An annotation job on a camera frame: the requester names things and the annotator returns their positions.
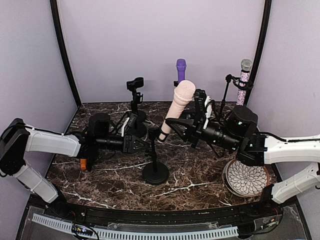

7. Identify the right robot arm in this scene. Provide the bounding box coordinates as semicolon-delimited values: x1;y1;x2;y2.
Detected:
165;105;320;217

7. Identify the glitter silver microphone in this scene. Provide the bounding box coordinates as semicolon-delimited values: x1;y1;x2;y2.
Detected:
236;58;253;106

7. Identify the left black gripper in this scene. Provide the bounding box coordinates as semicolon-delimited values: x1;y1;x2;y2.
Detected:
96;134;150;154

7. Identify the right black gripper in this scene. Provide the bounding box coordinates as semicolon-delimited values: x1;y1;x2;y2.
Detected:
165;108;241;152

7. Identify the right black frame post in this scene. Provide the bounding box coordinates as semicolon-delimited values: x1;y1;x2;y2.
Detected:
246;0;273;108

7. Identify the black tripod mic stand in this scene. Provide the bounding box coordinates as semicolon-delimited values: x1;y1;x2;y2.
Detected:
215;74;254;121

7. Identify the black frame post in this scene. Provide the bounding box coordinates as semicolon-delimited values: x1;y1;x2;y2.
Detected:
246;0;273;108
49;0;82;108

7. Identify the left black frame post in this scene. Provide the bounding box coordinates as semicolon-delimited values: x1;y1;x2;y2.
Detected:
49;0;82;108

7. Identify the black microphone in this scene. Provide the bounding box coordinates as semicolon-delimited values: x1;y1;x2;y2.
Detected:
86;150;98;172

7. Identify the white cable duct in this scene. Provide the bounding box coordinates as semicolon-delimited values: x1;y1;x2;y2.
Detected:
31;213;239;240

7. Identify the black stand of beige microphone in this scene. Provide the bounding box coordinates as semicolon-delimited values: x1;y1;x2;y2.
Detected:
142;128;169;186

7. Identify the black front rail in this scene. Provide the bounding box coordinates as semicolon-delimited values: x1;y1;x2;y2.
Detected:
44;197;283;227

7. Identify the flower pattern plate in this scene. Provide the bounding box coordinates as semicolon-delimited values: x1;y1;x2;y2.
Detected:
222;159;270;198

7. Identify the orange microphone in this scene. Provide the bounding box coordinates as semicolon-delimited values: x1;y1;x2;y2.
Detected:
80;158;87;171

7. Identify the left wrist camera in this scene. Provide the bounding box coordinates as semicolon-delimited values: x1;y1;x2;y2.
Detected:
119;111;138;137

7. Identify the purple microphone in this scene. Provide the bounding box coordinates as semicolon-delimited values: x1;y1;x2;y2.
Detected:
176;58;187;83

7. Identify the beige pink microphone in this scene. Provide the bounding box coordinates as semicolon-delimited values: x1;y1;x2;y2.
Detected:
157;80;196;142

